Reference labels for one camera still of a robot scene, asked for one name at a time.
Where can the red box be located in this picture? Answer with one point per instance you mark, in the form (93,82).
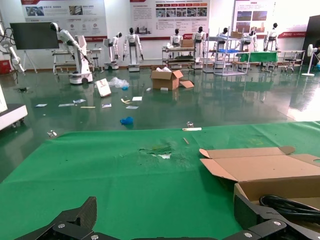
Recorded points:
(5,67)

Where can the bending white humanoid robot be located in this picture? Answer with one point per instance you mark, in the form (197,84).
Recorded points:
(81,57)

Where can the small wooden stick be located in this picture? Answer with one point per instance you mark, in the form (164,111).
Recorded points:
(186,140)

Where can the black floor object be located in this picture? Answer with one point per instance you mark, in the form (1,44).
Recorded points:
(24,89)

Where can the white work table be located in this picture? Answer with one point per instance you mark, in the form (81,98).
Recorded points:
(292,51)

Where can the silver binder clip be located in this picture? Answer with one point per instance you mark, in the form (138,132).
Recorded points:
(51,133)
(190,124)

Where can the blue glove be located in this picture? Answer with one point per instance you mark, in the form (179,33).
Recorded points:
(127,120)

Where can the white carton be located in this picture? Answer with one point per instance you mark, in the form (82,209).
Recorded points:
(103,87)

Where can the blue white packet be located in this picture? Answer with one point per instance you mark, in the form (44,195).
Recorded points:
(106,105)
(79,101)
(132,107)
(66,105)
(41,105)

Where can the long yellow strip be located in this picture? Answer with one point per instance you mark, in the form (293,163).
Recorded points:
(88,107)

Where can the black panel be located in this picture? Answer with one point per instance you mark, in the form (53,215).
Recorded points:
(312,32)

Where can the small blue item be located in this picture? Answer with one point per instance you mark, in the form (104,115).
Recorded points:
(124,88)

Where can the white industrial robot arm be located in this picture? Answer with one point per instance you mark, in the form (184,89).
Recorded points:
(12,55)

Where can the clear plastic bag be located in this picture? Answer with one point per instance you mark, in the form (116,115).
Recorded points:
(118,82)

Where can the white wheeled cart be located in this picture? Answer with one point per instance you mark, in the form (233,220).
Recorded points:
(12,115)

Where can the green table cloth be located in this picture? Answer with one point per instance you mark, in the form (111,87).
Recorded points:
(112,180)

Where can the brown cardboard box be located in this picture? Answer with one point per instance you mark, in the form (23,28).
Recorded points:
(262,167)

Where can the white flat strip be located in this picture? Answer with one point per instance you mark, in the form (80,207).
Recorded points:
(192,129)

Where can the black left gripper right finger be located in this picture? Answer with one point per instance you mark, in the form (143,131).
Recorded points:
(246,212)

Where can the wall poster with photo row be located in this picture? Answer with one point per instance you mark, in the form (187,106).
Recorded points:
(170,20)

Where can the curved yellow strip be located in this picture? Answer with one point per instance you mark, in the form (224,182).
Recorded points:
(126,101)

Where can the metal trolley cart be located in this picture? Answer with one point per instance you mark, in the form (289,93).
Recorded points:
(178,50)

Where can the wall poster with red header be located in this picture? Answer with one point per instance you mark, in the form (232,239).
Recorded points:
(62,15)

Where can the black screen on stand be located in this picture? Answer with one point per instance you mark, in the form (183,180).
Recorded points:
(33,36)

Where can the green covered table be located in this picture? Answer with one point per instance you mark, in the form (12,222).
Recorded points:
(260,57)

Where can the metal shelf rack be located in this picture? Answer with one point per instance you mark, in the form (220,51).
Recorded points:
(246,62)

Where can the blue plastic tray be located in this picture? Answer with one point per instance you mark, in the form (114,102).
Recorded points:
(227,51)

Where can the black stool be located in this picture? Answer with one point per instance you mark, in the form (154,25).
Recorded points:
(289,60)

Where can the flat cardboard piece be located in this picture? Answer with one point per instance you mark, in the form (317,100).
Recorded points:
(187,84)

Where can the small cardboard box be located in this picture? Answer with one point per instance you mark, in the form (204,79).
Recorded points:
(236,35)
(187,43)

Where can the large open cardboard box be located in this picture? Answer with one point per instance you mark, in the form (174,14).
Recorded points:
(162,81)

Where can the white standing fan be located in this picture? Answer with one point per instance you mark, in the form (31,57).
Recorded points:
(310,50)

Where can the white paper sheet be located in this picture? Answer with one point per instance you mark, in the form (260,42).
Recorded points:
(137,98)

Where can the wall poster with building photos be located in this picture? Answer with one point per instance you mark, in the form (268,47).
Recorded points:
(252,17)

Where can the metal frame table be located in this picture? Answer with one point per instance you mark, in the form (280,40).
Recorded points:
(60,65)

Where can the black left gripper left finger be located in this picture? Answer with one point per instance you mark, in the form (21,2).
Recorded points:
(85,212)

